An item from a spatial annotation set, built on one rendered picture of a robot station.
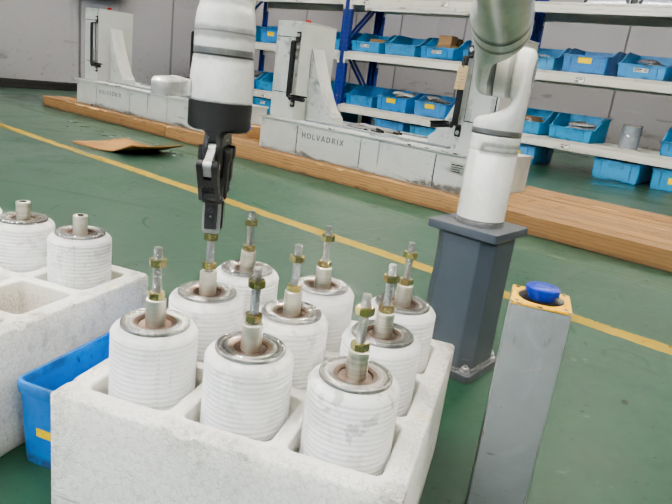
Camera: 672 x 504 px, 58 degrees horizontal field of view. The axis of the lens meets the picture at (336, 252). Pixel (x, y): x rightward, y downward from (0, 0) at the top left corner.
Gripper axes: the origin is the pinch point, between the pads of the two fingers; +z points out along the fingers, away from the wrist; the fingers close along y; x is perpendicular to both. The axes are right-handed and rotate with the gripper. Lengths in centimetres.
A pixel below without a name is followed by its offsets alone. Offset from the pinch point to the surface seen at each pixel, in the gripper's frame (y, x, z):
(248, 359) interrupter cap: -18.1, -7.7, 10.0
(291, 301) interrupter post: -4.8, -11.1, 8.4
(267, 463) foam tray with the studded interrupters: -24.2, -10.9, 17.7
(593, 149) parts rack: 419, -228, 15
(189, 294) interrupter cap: -2.2, 1.9, 10.0
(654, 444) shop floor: 17, -75, 36
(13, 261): 19.1, 34.6, 16.2
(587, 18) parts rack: 495, -228, -91
